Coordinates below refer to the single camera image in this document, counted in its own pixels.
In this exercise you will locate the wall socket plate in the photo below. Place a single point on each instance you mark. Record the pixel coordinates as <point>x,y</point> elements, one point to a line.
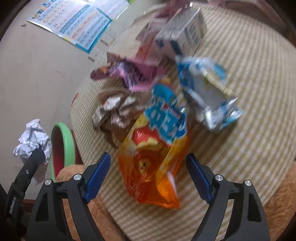
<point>108,37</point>

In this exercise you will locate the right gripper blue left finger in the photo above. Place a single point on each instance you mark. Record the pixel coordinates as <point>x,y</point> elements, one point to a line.
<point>47,220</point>

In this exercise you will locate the white paper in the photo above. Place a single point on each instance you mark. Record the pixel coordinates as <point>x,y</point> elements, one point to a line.
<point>33,137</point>

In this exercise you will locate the green rimmed red bin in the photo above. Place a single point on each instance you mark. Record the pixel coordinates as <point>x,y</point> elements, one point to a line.
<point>63,149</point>

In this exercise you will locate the brown paper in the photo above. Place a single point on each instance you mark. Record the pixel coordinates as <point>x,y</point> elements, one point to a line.
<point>117,112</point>

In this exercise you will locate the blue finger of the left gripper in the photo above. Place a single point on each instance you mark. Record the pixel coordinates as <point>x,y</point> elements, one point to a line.
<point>34,161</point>

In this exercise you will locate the maroon pocky foil wrapper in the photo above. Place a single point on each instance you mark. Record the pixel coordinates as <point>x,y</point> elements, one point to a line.
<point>160,19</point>

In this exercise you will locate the pink torn wrapper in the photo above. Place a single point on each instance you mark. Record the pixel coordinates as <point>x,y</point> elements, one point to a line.
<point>136,76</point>

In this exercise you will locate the blue snack wrapper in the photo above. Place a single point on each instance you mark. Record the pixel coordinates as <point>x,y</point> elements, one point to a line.
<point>203,84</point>

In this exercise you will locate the pinyin wall poster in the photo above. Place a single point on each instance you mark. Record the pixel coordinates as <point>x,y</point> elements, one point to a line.
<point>79,22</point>

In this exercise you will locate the white blue milk carton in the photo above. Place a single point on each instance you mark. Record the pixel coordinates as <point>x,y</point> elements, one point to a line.
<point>183,34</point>

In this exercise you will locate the white chart wall poster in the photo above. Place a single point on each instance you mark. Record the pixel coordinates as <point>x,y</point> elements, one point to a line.
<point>112,8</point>

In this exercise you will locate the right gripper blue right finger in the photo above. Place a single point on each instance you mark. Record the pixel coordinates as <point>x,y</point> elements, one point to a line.
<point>248,219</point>

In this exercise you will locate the checkered yellow mat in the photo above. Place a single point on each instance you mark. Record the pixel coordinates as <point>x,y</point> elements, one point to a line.
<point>259,147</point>

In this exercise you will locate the orange chip bag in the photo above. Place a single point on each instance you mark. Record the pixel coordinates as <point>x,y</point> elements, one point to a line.
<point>154,149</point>

